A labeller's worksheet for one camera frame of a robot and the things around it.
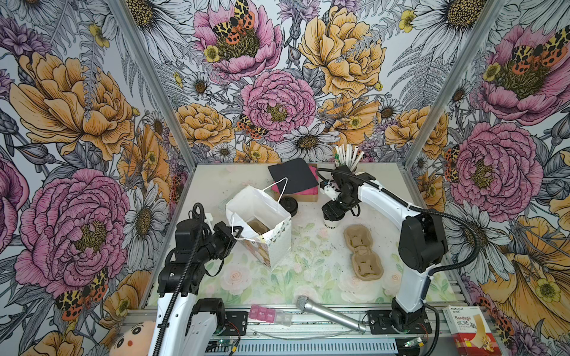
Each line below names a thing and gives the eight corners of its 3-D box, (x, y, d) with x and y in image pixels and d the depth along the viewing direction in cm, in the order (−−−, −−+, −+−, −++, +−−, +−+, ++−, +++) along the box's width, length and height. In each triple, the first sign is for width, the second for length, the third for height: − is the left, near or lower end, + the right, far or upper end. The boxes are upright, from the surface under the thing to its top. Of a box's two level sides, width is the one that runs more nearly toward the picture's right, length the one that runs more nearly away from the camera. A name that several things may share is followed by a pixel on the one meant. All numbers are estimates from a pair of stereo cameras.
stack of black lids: (290, 217, 103) (290, 211, 99) (279, 205, 107) (279, 199, 103) (300, 211, 105) (300, 205, 101) (288, 199, 109) (288, 193, 106)
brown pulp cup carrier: (351, 282, 84) (354, 278, 80) (342, 230, 99) (345, 224, 95) (382, 282, 84) (387, 278, 80) (369, 230, 99) (372, 224, 95)
